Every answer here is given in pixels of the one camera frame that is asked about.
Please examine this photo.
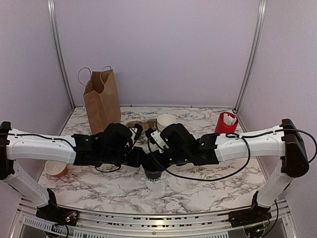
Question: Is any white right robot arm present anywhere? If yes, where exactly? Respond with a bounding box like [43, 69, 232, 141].
[142, 119, 310, 227]

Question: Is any aluminium corner post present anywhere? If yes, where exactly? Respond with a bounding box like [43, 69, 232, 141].
[47, 0, 76, 111]
[234, 0, 267, 113]

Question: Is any black plastic cup lid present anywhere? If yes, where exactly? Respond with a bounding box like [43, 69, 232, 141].
[142, 159, 162, 173]

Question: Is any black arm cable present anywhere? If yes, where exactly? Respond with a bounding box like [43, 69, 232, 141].
[147, 128, 317, 181]
[7, 132, 122, 173]

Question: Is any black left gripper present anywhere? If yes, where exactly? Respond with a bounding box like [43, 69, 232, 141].
[102, 147, 149, 168]

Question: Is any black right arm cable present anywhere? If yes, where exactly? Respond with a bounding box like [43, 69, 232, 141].
[147, 128, 317, 181]

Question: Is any brown paper bag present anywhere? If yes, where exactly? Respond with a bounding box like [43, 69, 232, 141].
[81, 65, 121, 134]

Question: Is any stack of black paper cups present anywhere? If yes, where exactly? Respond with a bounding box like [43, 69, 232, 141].
[157, 114, 177, 132]

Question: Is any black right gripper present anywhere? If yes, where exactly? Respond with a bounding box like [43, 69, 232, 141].
[149, 148, 191, 172]

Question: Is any orange paper bowl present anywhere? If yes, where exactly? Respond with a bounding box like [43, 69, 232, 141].
[45, 161, 67, 178]

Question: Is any red ribbed metal bucket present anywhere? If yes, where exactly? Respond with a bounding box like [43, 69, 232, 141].
[214, 112, 239, 134]

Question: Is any aluminium front rail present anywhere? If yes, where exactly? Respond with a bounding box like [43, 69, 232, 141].
[11, 199, 298, 238]

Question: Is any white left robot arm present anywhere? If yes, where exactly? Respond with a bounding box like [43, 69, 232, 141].
[0, 121, 146, 222]

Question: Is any cardboard cup carrier tray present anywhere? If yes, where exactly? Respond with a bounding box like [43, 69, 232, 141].
[126, 119, 158, 132]

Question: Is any single black paper cup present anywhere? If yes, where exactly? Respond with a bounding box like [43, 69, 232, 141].
[144, 169, 162, 181]

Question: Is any aluminium left corner post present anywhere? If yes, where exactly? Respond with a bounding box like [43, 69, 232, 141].
[47, 0, 76, 111]

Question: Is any aluminium right corner post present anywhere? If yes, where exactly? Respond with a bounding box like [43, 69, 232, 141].
[234, 0, 267, 113]

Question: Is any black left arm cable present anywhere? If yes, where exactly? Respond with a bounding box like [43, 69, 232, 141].
[7, 132, 122, 173]

